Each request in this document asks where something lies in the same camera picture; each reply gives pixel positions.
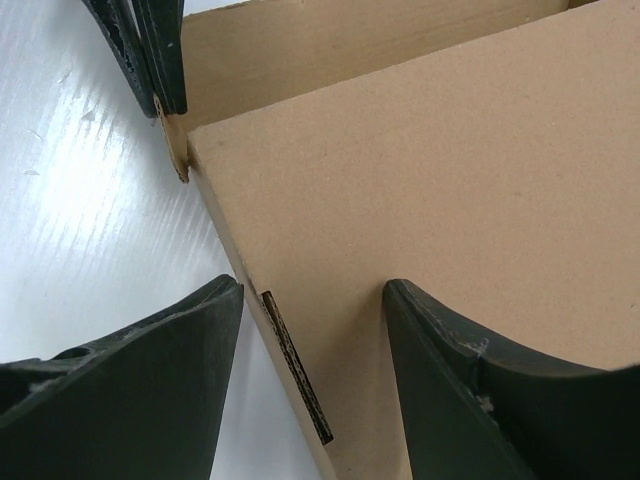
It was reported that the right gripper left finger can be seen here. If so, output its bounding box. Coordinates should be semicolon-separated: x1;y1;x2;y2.
1;275;244;479

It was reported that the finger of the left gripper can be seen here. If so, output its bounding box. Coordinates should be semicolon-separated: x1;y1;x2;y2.
82;0;157;118
130;0;188;114

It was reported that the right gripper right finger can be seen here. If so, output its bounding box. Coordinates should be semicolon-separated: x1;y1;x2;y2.
382;279;639;479

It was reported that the large cardboard box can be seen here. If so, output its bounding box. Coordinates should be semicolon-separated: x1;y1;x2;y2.
163;1;639;479

